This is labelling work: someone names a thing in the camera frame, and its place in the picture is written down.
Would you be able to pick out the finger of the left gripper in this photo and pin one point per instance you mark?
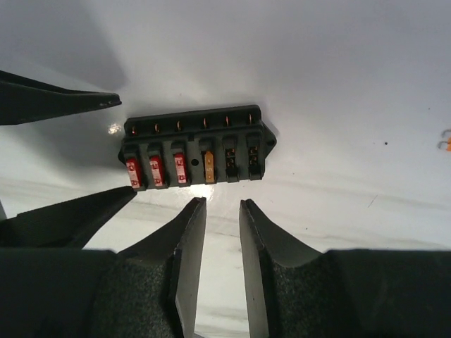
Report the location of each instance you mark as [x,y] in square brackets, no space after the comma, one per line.
[69,224]
[24,100]

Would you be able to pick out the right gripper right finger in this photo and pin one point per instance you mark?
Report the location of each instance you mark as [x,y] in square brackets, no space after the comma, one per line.
[293,290]

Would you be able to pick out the red fuse middle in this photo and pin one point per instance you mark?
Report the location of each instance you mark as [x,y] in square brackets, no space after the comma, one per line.
[156,166]

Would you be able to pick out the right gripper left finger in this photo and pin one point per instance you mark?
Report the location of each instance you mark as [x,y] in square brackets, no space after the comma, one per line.
[146,290]

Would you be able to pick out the orange blade fuse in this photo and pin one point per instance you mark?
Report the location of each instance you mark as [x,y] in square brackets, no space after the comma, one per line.
[209,169]
[445,142]

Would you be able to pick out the red fuse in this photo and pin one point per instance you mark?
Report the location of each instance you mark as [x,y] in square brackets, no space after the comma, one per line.
[133,169]
[156,166]
[180,168]

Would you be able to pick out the black fuse box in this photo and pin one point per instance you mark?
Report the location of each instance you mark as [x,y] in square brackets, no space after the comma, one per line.
[237,136]

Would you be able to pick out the red fuse near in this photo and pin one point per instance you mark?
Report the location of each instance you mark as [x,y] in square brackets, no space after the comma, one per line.
[133,169]

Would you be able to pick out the red fuse far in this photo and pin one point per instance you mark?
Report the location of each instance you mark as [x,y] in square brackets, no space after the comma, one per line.
[180,168]

